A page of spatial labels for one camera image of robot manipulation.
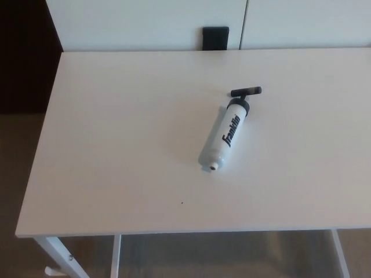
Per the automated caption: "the white air pump black handle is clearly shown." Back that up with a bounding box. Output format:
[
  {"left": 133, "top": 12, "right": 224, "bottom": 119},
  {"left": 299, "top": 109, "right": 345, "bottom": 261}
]
[{"left": 198, "top": 85, "right": 263, "bottom": 172}]

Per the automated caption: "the black rectangular cabinet handle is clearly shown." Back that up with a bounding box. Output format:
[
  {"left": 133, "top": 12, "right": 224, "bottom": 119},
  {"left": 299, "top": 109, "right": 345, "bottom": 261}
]
[{"left": 202, "top": 26, "right": 230, "bottom": 51}]

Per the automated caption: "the white desk leg frame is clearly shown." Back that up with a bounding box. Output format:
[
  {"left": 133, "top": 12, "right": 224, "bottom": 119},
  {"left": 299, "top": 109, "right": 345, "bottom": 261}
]
[
  {"left": 33, "top": 234, "right": 122, "bottom": 278},
  {"left": 331, "top": 229, "right": 352, "bottom": 278}
]

